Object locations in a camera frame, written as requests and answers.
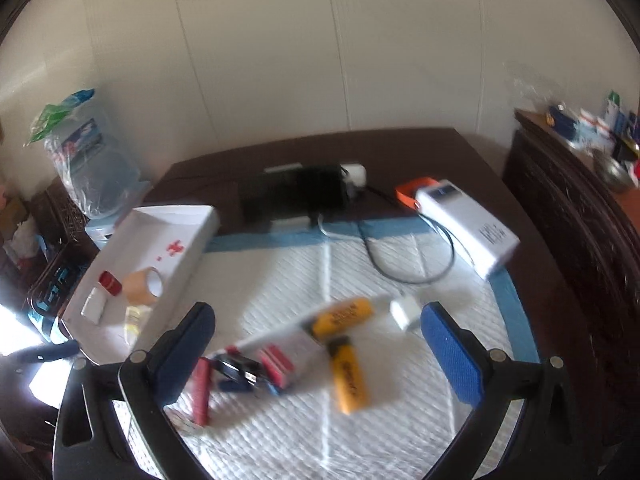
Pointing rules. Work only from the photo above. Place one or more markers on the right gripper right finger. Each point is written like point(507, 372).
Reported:
point(468, 366)

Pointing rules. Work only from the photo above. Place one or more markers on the black clip object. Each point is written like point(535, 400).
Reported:
point(239, 373)

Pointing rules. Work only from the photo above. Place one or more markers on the black phone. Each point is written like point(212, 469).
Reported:
point(291, 193)

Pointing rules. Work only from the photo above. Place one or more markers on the metal bowl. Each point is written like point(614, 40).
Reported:
point(611, 173)

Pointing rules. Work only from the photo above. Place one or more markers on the white power bank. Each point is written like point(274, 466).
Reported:
point(480, 238)

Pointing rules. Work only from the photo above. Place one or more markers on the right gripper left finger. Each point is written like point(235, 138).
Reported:
point(158, 375)

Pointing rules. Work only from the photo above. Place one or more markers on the red rectangular lighter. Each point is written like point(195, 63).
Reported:
point(200, 392)

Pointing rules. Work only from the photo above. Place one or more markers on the white adapter at phone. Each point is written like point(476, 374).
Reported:
point(354, 175)

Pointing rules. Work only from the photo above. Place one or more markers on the wooden chair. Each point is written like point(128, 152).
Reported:
point(37, 289)

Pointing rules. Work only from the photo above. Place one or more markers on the water dispenser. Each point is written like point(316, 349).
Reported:
point(100, 230)

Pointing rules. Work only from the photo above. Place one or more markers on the white marker blue cap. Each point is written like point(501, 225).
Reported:
point(295, 340)

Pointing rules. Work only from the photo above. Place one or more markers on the brown tape roll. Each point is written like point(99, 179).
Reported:
point(143, 287)

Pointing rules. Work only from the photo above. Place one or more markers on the white charger plug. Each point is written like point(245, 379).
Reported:
point(406, 312)

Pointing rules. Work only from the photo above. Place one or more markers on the dark wooden sideboard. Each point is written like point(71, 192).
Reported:
point(594, 243)

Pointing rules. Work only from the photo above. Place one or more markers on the white plastic bottle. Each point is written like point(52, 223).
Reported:
point(94, 305)

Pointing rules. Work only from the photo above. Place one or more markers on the pink small box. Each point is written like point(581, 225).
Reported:
point(278, 367)

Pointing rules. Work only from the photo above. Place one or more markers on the small oil bottle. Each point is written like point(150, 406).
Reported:
point(135, 320)

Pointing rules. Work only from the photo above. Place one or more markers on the white cardboard box tray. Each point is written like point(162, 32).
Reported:
point(171, 238)

